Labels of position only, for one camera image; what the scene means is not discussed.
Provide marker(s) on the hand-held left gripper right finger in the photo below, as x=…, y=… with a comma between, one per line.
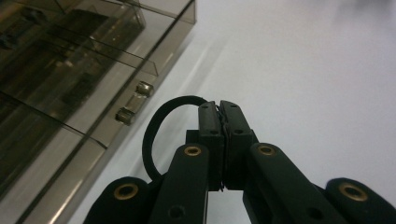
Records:
x=238, y=140

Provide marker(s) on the smoky transparent drawer box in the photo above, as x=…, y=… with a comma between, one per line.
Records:
x=62, y=93

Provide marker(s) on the white foam board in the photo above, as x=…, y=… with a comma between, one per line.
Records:
x=295, y=77

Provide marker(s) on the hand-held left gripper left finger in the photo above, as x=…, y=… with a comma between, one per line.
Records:
x=211, y=140

